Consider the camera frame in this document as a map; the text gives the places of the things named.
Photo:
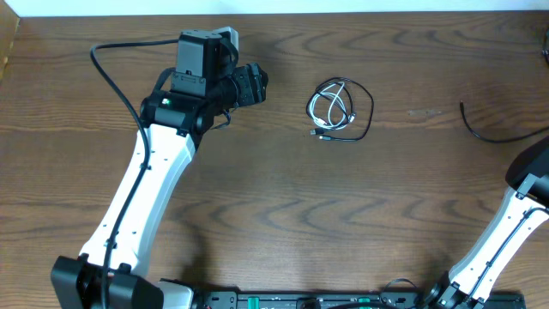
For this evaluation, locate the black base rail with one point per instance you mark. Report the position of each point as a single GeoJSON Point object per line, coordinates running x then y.
{"type": "Point", "coordinates": [389, 297]}

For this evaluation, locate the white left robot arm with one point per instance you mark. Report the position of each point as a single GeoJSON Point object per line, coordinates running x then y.
{"type": "Point", "coordinates": [206, 81]}

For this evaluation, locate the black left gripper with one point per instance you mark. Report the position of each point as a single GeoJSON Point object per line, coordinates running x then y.
{"type": "Point", "coordinates": [252, 83]}

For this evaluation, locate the brown cardboard side panel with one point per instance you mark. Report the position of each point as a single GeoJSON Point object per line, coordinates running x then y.
{"type": "Point", "coordinates": [9, 23]}

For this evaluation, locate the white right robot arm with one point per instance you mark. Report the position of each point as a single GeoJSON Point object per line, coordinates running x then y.
{"type": "Point", "coordinates": [524, 207]}

